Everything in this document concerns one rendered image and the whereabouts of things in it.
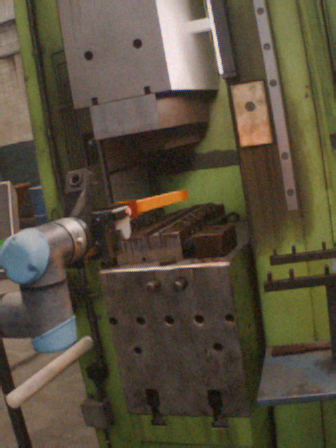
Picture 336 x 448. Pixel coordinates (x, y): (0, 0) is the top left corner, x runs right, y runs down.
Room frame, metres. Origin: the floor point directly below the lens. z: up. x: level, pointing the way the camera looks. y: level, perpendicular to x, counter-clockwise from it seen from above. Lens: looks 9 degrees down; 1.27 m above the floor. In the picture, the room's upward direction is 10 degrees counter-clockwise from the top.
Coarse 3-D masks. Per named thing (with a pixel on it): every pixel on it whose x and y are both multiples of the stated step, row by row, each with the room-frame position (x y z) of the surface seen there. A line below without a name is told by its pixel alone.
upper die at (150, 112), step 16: (144, 96) 1.57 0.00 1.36; (160, 96) 1.59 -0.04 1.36; (176, 96) 1.70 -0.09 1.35; (192, 96) 1.82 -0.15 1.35; (96, 112) 1.63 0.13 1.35; (112, 112) 1.61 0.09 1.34; (128, 112) 1.59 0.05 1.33; (144, 112) 1.58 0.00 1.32; (160, 112) 1.57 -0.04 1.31; (176, 112) 1.68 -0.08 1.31; (192, 112) 1.80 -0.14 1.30; (96, 128) 1.64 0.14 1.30; (112, 128) 1.62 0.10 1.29; (128, 128) 1.60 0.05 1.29; (144, 128) 1.58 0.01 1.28; (160, 128) 1.56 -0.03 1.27
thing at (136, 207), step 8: (176, 192) 1.40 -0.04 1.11; (184, 192) 1.44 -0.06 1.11; (144, 200) 1.23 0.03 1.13; (152, 200) 1.26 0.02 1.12; (160, 200) 1.30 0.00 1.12; (168, 200) 1.34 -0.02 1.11; (176, 200) 1.38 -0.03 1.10; (104, 208) 1.09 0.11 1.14; (112, 208) 1.10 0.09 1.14; (136, 208) 1.17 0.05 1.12; (144, 208) 1.22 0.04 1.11; (152, 208) 1.25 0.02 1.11; (136, 216) 1.16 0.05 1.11
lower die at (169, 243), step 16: (208, 208) 1.89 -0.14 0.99; (160, 224) 1.69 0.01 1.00; (176, 224) 1.68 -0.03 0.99; (128, 240) 1.62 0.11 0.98; (144, 240) 1.60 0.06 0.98; (160, 240) 1.58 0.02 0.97; (176, 240) 1.56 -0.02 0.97; (128, 256) 1.63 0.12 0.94; (144, 256) 1.61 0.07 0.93; (160, 256) 1.59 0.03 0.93; (176, 256) 1.57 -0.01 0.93
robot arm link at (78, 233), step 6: (60, 222) 0.93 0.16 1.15; (66, 222) 0.94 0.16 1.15; (72, 222) 0.95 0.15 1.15; (72, 228) 0.93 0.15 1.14; (78, 228) 0.95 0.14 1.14; (72, 234) 0.92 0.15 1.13; (78, 234) 0.94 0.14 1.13; (84, 234) 0.95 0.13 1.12; (78, 240) 0.93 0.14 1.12; (84, 240) 0.95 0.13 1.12; (78, 246) 0.93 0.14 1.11; (84, 246) 0.95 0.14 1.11; (78, 252) 0.93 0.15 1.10; (84, 252) 0.95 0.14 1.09; (78, 258) 0.95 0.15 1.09
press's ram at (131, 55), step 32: (64, 0) 1.65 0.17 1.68; (96, 0) 1.61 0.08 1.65; (128, 0) 1.57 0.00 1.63; (160, 0) 1.57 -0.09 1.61; (192, 0) 1.82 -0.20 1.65; (64, 32) 1.66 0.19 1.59; (96, 32) 1.62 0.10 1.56; (128, 32) 1.58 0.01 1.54; (160, 32) 1.54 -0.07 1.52; (192, 32) 1.72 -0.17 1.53; (96, 64) 1.62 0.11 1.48; (128, 64) 1.59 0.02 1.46; (160, 64) 1.55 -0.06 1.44; (192, 64) 1.72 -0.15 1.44; (96, 96) 1.63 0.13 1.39; (128, 96) 1.59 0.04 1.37
